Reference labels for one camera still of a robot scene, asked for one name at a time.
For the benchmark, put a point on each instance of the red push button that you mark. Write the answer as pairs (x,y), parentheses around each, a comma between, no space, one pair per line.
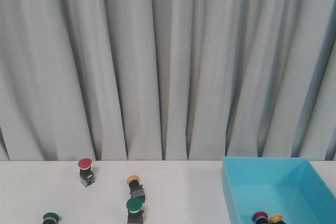
(85,172)
(260,217)

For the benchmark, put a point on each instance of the yellow push button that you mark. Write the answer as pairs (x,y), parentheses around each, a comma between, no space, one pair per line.
(276,219)
(136,189)

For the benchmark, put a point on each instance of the light blue plastic box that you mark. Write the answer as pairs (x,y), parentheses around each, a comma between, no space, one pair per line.
(287,186)

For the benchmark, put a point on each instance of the grey curtain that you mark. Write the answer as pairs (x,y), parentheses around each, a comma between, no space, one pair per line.
(167,79)

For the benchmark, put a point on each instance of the yellow push button lying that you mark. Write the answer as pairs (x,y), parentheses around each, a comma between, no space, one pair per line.
(136,189)

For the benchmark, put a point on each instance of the green push button right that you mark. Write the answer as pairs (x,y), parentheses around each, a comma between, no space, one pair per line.
(135,212)

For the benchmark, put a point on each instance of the green push button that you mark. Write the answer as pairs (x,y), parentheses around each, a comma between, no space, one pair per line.
(50,218)
(135,212)

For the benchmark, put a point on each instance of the green push button left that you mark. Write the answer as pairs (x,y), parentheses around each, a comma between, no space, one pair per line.
(50,218)

